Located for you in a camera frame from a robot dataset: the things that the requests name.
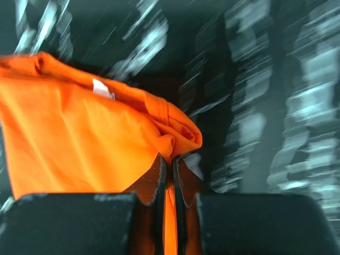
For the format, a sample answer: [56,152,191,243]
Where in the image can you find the orange t shirt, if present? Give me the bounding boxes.
[0,51,203,255]

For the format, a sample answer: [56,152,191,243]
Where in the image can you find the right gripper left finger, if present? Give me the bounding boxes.
[1,156,167,255]

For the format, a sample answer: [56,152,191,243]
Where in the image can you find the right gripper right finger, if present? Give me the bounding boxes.
[172,157,337,254]

